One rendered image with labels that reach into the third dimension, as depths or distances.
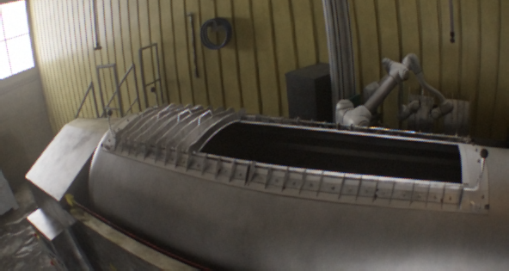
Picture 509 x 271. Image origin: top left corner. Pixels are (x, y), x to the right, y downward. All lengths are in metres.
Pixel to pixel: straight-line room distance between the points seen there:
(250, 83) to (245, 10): 0.94
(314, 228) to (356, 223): 0.19
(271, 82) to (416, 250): 3.19
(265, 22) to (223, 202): 2.72
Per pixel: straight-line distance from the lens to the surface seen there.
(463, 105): 3.78
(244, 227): 1.62
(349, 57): 3.15
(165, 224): 1.91
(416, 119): 3.74
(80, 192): 2.73
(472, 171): 1.63
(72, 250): 3.00
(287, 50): 3.99
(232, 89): 4.46
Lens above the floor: 3.44
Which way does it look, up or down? 22 degrees down
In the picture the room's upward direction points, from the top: 6 degrees counter-clockwise
